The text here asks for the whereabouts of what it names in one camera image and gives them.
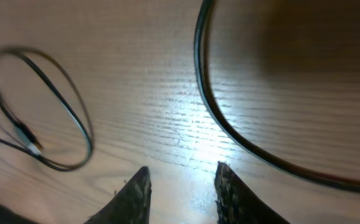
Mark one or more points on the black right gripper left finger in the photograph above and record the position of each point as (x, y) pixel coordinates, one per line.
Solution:
(130, 205)

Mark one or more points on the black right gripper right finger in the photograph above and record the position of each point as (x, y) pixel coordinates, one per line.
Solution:
(237, 203)

